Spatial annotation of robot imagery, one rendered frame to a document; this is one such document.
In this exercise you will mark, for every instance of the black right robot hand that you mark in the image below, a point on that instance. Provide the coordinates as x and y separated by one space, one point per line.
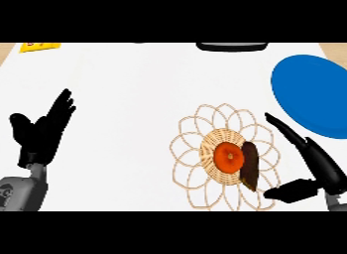
322 165

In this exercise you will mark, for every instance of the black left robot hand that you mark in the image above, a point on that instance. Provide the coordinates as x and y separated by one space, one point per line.
43 134

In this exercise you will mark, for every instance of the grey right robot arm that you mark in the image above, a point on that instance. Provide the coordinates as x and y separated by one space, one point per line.
341 203

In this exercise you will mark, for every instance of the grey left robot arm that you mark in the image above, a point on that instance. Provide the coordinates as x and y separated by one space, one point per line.
17 191

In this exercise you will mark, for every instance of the orange and brown squash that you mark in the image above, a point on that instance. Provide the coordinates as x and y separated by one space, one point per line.
237 160

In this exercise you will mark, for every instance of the blue plate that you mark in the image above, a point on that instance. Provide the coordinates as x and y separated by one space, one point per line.
316 96

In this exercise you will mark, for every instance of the woven wicker flower placemat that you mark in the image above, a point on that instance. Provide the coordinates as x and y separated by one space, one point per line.
219 158

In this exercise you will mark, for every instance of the yellow box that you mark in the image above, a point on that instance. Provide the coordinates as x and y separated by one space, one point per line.
37 46

